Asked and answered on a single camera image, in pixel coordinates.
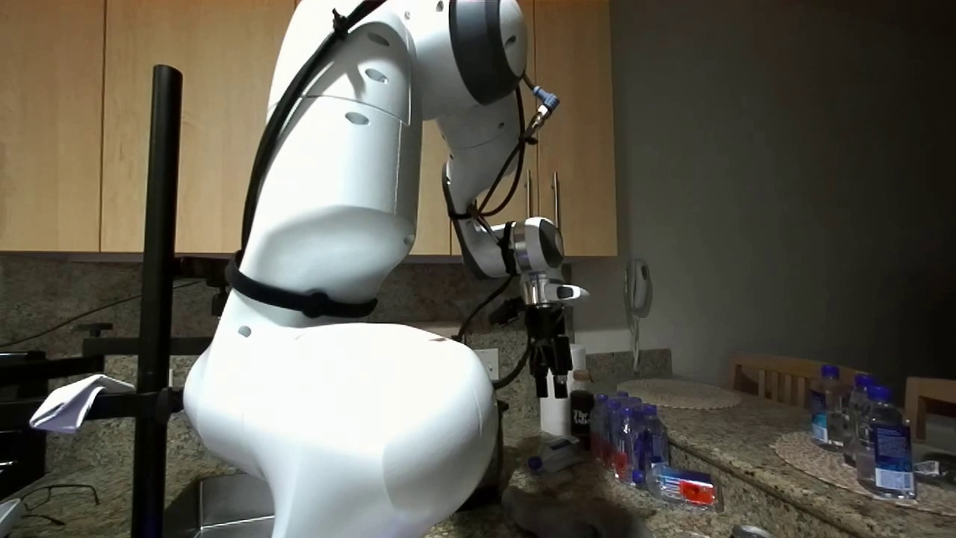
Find thin black wire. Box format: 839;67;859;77
16;481;104;529

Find wooden chair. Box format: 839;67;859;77
730;352;830;409
903;375;956;442

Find black vertical stand pole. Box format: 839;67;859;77
131;62;186;538

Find lying bottle with red label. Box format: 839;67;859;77
646;467;719;512

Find small dark bottle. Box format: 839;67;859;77
570;385;597;452

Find wooden wall cabinets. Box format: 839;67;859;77
0;0;622;261

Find white crumpled paper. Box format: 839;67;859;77
26;370;138;438

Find white wall phone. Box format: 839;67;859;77
622;261;658;378

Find grey towel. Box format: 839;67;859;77
498;452;646;538

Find white paper towel roll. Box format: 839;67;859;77
534;345;592;442

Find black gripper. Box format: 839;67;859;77
522;302;579;403

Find black horizontal clamp rods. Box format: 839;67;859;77
0;278;246;423

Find lying bottle with blue cap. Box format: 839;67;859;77
525;440;592;479

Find steel sink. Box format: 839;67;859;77
162;472;278;538

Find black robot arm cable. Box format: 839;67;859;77
235;0;561;396

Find pack of purple-capped water bottles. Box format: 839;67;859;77
588;390;673;487

